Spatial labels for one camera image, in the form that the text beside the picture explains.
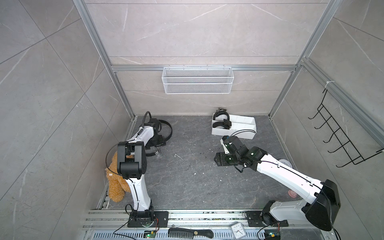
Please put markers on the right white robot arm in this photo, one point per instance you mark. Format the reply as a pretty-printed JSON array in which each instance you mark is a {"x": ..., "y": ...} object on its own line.
[{"x": 320, "y": 201}]

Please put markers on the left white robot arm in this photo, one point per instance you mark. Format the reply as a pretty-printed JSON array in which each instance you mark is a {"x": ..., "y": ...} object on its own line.
[{"x": 132, "y": 162}]

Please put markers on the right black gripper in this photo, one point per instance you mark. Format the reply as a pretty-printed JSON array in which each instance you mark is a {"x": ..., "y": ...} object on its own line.
[{"x": 220, "y": 159}]

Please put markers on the black comb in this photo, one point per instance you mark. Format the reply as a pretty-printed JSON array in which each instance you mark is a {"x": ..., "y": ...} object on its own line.
[{"x": 189, "y": 233}]

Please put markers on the pink round container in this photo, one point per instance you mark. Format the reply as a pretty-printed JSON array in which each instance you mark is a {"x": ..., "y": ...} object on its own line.
[{"x": 286, "y": 162}]

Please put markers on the white wire mesh basket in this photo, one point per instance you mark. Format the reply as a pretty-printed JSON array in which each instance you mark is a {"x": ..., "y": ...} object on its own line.
[{"x": 197, "y": 80}]

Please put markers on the long black leather belt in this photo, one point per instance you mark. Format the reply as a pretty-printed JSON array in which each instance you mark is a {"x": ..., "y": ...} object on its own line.
[{"x": 224, "y": 124}]

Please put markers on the white divided storage box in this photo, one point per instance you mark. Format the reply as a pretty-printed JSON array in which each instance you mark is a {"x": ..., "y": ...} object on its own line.
[{"x": 242, "y": 127}]

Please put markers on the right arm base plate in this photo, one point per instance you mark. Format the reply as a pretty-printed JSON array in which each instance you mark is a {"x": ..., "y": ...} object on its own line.
[{"x": 257, "y": 219}]

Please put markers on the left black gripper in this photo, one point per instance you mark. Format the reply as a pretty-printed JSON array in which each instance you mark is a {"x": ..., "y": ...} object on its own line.
[{"x": 161, "y": 143}]

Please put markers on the black wire hook rack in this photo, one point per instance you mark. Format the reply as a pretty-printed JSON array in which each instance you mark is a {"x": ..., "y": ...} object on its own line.
[{"x": 339, "y": 134}]

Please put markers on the small white clock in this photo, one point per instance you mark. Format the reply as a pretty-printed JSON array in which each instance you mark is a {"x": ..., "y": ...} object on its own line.
[{"x": 238, "y": 231}]

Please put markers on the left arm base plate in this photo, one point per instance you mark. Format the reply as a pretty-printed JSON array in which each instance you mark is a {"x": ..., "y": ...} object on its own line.
[{"x": 148, "y": 220}]

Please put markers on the brown teddy bear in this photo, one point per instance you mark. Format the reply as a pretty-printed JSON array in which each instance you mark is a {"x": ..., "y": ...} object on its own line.
[{"x": 118, "y": 187}]

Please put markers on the curled black belt with buckle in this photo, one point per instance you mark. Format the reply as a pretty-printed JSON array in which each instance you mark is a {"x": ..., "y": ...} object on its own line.
[{"x": 166, "y": 131}]

